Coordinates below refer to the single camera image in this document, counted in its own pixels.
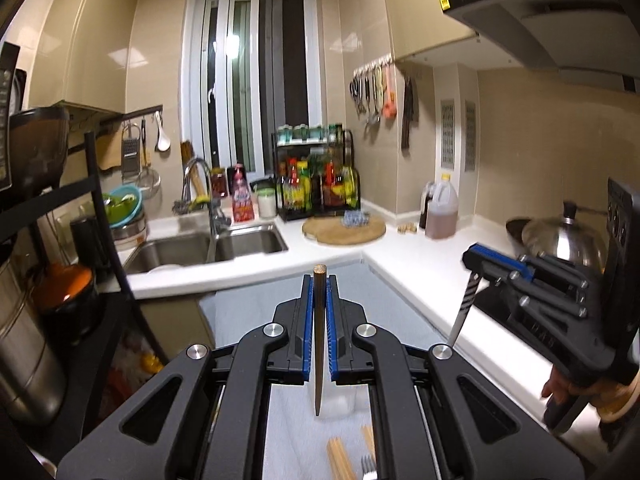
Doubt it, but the orange lidded black pot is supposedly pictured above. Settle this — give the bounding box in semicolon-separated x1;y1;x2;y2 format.
30;263;96;344

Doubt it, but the oil jug with yellow cap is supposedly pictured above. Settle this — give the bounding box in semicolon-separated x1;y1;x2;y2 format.
425;174;459;240

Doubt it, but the white striped handle knife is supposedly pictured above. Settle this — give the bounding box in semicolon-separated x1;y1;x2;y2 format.
447;272;482;347

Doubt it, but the steel double sink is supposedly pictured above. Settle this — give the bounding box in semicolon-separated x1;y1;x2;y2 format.
124;223;288;274

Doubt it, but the metal box grater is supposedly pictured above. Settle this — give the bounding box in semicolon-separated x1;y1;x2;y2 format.
120;122;141;181

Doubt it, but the hanging utensil set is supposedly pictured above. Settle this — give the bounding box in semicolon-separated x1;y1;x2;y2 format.
348;55;397;127

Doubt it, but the chrome kitchen faucet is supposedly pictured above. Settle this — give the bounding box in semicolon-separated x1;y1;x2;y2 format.
171;156;231;263

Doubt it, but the clear plastic utensil holder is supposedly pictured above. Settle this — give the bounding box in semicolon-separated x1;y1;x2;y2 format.
318;379;357;419

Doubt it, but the hanging cleaver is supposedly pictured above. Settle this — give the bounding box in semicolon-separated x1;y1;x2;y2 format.
400;76;419;156

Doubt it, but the blue dish cloth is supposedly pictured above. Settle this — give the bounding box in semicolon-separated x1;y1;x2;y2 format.
342;210;370;228

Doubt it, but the white hanging ladle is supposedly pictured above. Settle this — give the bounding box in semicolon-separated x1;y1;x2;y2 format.
153;110;171;154

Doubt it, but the person's right hand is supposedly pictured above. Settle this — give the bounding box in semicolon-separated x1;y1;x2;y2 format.
541;367;639;422

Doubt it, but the wooden chopstick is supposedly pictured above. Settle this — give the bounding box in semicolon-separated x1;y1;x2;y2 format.
326;438;355;480
361;425;376;460
332;438;357;480
312;264;326;416

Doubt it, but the black gas stove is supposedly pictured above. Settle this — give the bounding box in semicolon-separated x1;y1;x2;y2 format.
473;280;518;334

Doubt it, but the white jar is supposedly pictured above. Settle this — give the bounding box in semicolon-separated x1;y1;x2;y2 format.
256;188;278;219

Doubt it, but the green and blue colander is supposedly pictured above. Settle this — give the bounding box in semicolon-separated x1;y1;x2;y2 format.
102;184;143;228

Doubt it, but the black metal shelf rack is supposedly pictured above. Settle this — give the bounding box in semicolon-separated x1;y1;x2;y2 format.
0;129;172;466

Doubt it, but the black spice rack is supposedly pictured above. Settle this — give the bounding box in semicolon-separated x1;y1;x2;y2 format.
271;124;361;221

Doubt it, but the window with white frame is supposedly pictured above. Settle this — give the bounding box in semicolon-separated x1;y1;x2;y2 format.
180;0;323;180

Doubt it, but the round wooden cutting board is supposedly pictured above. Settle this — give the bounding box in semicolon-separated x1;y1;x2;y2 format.
302;216;386;246

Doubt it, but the large steel stock pot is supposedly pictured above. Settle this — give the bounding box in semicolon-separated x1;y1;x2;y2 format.
0;261;65;422

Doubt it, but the range hood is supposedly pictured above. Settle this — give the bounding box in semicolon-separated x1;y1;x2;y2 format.
440;0;639;93

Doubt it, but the white handled fork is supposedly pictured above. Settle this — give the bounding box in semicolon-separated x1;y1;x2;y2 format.
360;454;378;480

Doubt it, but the grey table cloth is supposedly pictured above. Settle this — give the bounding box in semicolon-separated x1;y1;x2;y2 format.
198;258;446;480

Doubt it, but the red dish soap bottle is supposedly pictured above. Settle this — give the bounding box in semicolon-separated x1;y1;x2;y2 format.
231;165;254;223

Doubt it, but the steel wok with lid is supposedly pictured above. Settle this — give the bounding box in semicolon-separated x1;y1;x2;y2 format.
504;200;608;272

